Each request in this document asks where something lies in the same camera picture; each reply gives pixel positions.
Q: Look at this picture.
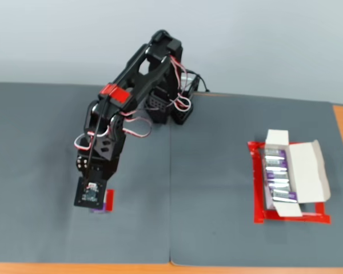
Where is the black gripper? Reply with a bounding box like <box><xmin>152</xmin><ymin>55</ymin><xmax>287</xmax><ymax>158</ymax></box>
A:
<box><xmin>75</xmin><ymin>152</ymin><xmax>121</xmax><ymax>183</ymax></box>

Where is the purple silver Bexel battery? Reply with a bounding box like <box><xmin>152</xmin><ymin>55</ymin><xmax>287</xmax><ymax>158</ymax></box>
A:
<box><xmin>264</xmin><ymin>148</ymin><xmax>286</xmax><ymax>159</ymax></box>
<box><xmin>264</xmin><ymin>158</ymin><xmax>289</xmax><ymax>169</ymax></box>
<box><xmin>89</xmin><ymin>199</ymin><xmax>111</xmax><ymax>214</ymax></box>
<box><xmin>265</xmin><ymin>168</ymin><xmax>289</xmax><ymax>182</ymax></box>
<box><xmin>270</xmin><ymin>189</ymin><xmax>298</xmax><ymax>204</ymax></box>
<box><xmin>268</xmin><ymin>181</ymin><xmax>292</xmax><ymax>191</ymax></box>

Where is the white cardboard box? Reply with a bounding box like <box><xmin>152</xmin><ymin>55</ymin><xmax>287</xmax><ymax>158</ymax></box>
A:
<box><xmin>263</xmin><ymin>129</ymin><xmax>332</xmax><ymax>218</ymax></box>

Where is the red tape patch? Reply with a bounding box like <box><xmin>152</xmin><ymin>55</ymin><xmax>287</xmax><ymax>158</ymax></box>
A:
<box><xmin>105</xmin><ymin>189</ymin><xmax>115</xmax><ymax>212</ymax></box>

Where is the grey rubber mat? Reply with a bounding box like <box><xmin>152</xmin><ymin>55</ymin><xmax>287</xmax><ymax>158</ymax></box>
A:
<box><xmin>0</xmin><ymin>82</ymin><xmax>172</xmax><ymax>265</ymax></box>
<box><xmin>169</xmin><ymin>91</ymin><xmax>343</xmax><ymax>269</ymax></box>

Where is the red tape wrap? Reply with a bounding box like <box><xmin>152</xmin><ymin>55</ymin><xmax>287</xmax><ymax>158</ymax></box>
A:
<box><xmin>99</xmin><ymin>82</ymin><xmax>131</xmax><ymax>105</ymax></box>

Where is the black table clamp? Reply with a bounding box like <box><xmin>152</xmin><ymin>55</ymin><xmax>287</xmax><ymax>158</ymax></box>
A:
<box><xmin>179</xmin><ymin>71</ymin><xmax>201</xmax><ymax>96</ymax></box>

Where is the black camera cable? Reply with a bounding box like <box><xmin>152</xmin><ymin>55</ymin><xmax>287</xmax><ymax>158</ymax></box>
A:
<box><xmin>85</xmin><ymin>30</ymin><xmax>168</xmax><ymax>188</ymax></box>

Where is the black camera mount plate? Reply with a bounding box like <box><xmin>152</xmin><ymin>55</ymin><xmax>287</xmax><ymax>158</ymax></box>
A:
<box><xmin>73</xmin><ymin>176</ymin><xmax>108</xmax><ymax>208</ymax></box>

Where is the red white servo cable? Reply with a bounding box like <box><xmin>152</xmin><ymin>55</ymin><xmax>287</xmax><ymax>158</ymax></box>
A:
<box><xmin>122</xmin><ymin>110</ymin><xmax>153</xmax><ymax>140</ymax></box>
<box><xmin>74</xmin><ymin>132</ymin><xmax>94</xmax><ymax>152</ymax></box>
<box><xmin>170</xmin><ymin>55</ymin><xmax>191</xmax><ymax>112</ymax></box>

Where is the black power cable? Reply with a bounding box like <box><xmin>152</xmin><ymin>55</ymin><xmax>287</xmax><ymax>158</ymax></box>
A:
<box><xmin>196</xmin><ymin>73</ymin><xmax>212</xmax><ymax>92</ymax></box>

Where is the red tape frame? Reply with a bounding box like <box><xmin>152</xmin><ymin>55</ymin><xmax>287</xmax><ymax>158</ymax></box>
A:
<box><xmin>247</xmin><ymin>140</ymin><xmax>332</xmax><ymax>225</ymax></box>

